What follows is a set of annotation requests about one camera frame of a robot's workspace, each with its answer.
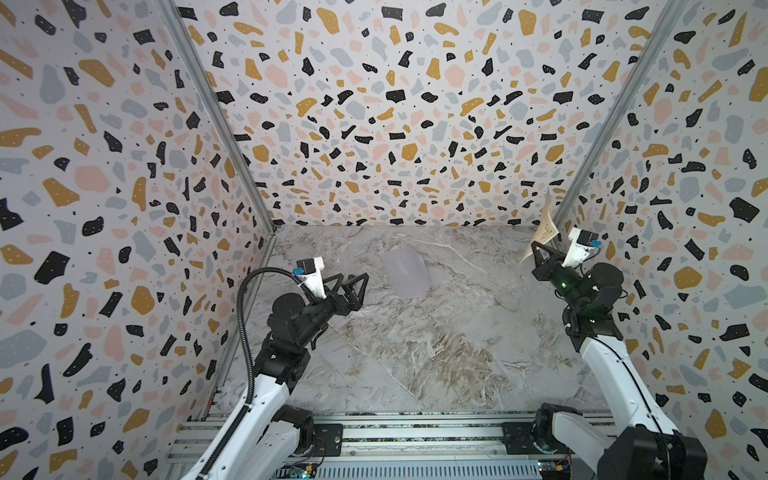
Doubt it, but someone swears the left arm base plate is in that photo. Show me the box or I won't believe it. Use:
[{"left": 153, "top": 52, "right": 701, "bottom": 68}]
[{"left": 293, "top": 423, "right": 344, "bottom": 457}]

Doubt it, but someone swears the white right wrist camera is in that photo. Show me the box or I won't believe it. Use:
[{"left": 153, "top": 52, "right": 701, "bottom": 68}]
[{"left": 561, "top": 227, "right": 601, "bottom": 268}]

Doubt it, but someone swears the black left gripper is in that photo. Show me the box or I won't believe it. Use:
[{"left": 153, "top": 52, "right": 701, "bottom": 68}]
[{"left": 295, "top": 272, "right": 366, "bottom": 351}]

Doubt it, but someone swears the aluminium corner post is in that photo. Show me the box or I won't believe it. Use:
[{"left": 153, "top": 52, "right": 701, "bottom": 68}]
[
  {"left": 156, "top": 1, "right": 276, "bottom": 238},
  {"left": 554, "top": 0, "right": 688, "bottom": 227}
]

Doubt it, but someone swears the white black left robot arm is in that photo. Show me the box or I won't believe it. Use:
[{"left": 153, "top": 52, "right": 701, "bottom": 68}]
[{"left": 185, "top": 271, "right": 369, "bottom": 479}]

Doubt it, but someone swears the black corrugated cable conduit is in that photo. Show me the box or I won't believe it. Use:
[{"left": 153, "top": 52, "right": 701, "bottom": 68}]
[{"left": 197, "top": 266, "right": 310, "bottom": 480}]

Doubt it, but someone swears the right aluminium corner post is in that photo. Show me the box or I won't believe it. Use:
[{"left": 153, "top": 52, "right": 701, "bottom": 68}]
[{"left": 554, "top": 0, "right": 688, "bottom": 227}]

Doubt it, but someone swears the left aluminium corner post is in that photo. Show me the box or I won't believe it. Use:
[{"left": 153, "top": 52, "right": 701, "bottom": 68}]
[{"left": 156, "top": 1, "right": 276, "bottom": 238}]

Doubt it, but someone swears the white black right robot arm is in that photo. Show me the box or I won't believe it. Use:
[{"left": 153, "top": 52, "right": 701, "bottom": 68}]
[{"left": 531, "top": 230, "right": 707, "bottom": 479}]

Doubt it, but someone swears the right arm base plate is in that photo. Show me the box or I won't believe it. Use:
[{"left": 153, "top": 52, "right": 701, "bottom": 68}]
[{"left": 501, "top": 421, "right": 539, "bottom": 455}]

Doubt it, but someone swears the lavender envelope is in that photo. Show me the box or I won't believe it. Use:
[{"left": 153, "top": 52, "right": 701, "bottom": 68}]
[{"left": 382, "top": 244, "right": 432, "bottom": 299}]

